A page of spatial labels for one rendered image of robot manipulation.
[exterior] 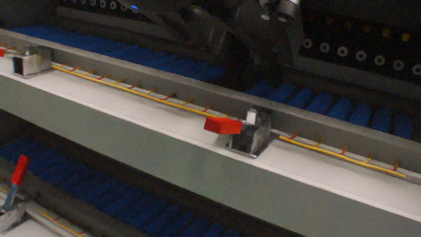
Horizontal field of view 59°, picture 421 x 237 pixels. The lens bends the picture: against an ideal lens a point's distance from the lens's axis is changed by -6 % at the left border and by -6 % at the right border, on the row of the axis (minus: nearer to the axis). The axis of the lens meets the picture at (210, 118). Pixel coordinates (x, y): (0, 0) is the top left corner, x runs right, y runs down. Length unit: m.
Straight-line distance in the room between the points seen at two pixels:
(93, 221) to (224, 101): 0.22
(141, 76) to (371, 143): 0.22
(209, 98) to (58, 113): 0.15
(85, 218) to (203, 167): 0.21
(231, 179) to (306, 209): 0.06
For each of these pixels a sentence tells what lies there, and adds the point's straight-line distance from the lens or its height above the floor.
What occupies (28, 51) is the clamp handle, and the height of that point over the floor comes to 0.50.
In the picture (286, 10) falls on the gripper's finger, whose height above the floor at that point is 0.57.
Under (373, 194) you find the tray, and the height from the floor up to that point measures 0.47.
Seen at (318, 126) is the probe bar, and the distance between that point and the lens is 0.33.
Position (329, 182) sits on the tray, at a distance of 0.29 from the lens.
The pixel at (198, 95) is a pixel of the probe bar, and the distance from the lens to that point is 0.36.
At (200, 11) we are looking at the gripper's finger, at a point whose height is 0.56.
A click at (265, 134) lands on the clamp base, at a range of 0.32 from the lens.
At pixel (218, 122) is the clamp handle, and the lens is 0.24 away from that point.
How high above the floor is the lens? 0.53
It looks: 7 degrees down
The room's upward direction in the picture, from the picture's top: 14 degrees clockwise
